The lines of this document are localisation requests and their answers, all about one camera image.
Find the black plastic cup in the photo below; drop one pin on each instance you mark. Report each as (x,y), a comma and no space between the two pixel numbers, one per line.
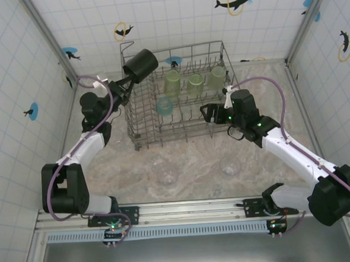
(142,64)

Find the green translucent cup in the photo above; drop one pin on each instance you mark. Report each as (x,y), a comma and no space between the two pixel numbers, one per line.
(217,78)
(172,83)
(196,85)

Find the teal translucent cup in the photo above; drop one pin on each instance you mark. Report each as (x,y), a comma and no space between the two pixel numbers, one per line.
(164,106)

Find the clear plastic cup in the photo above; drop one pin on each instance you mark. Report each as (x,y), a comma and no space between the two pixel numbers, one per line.
(230,166)
(167,176)
(118,137)

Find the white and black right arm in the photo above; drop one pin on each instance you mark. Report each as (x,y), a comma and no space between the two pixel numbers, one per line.
(289,153)

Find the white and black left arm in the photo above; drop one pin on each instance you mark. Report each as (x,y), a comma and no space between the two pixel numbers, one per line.
(84,148)

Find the dolphin blue circle sticker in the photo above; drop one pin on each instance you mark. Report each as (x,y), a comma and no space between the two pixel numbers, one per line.
(307,1)
(69,52)
(34,111)
(173,60)

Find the right electronics board with LED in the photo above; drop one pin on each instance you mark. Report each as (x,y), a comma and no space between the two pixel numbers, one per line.
(277,226)

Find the electronics board with led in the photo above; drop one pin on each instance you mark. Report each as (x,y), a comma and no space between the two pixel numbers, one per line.
(277,226)
(113,234)

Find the left electronics board with LED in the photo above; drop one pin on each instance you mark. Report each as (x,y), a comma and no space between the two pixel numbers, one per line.
(113,234)

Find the aluminium frame post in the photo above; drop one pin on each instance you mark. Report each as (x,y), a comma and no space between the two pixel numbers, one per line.
(55,44)
(309,21)

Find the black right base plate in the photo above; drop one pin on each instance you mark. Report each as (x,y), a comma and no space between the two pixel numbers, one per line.
(251,206)

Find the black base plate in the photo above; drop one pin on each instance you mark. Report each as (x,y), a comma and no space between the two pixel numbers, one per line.
(251,206)
(132,213)

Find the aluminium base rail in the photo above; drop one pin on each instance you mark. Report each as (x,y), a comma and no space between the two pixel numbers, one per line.
(191,210)

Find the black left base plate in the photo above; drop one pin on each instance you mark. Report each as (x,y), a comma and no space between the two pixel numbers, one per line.
(132,213)

